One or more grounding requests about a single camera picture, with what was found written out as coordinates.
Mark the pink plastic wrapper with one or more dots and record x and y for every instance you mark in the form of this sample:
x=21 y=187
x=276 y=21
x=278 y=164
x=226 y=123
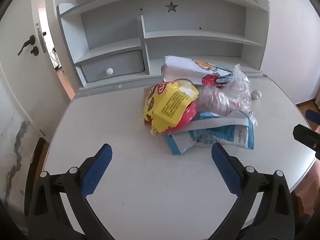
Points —
x=191 y=112

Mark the black frame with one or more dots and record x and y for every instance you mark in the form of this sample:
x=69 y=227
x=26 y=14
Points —
x=35 y=160

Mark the white printed paper bag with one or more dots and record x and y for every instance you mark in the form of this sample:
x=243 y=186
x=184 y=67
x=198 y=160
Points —
x=182 y=70

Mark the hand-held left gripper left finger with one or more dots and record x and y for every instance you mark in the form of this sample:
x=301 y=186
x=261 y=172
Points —
x=96 y=170

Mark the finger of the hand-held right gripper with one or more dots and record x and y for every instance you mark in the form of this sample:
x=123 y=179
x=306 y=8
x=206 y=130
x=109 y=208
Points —
x=313 y=117
x=306 y=136

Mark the grey drawer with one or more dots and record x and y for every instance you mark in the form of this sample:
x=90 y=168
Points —
x=125 y=62

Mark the black door lock knob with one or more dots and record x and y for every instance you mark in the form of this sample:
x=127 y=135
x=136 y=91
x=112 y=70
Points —
x=34 y=50

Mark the clear plastic bag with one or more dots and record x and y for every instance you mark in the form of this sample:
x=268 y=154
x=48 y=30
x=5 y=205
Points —
x=225 y=97

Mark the yellow snack bag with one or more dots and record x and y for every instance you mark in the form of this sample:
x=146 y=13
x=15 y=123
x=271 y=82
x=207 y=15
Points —
x=170 y=102

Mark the white door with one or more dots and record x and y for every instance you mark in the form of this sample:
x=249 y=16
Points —
x=20 y=80

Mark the metal door latch plate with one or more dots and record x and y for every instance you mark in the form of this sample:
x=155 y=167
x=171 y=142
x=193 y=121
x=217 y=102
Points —
x=41 y=38

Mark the grey white desk shelf unit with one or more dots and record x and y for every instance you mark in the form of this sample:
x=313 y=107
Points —
x=112 y=25

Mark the blue white packet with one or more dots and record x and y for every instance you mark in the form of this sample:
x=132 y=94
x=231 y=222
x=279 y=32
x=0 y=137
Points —
x=220 y=132

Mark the white round drawer knob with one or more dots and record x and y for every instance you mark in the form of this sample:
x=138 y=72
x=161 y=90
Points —
x=109 y=71

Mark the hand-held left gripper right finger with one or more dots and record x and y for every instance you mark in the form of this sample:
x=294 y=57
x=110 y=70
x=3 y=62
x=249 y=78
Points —
x=226 y=170

